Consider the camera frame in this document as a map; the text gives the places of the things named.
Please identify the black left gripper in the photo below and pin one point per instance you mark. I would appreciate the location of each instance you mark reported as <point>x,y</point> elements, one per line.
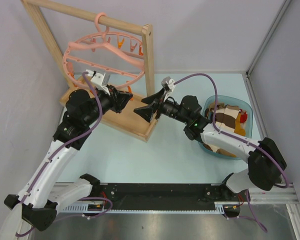
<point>122,99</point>

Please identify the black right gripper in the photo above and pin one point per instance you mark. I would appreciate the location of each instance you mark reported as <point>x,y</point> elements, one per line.
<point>158,97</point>

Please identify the pink round clip hanger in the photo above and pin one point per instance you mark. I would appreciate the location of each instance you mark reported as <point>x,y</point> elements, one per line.
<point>102,57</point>

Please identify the cream brown striped sock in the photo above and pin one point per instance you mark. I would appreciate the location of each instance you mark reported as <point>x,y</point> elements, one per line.
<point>225,117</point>

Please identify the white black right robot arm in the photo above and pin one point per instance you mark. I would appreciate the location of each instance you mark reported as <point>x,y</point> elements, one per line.
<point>265,163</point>

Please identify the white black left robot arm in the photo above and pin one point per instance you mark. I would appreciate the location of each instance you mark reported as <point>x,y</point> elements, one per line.
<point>83,114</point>

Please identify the pile of socks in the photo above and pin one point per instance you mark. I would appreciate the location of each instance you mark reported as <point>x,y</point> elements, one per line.
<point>208,112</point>

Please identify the blue plastic sock bin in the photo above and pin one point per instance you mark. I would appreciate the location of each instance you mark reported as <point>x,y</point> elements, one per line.
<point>233,101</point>

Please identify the mustard yellow sock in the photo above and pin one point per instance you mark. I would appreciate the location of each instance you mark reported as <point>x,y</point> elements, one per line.
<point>238,128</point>

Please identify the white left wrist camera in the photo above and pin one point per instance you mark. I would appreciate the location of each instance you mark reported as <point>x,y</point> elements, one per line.
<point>99,80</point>

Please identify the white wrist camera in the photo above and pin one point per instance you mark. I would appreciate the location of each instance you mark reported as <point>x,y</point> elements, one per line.
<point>99,80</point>
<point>168,85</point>

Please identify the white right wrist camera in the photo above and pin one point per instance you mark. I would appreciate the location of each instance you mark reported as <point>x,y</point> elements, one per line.
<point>168,85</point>

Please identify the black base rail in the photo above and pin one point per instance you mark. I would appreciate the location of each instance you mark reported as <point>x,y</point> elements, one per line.
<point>160,196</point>

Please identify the aluminium frame profile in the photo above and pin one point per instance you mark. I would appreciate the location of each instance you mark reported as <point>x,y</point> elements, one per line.
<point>273,85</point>

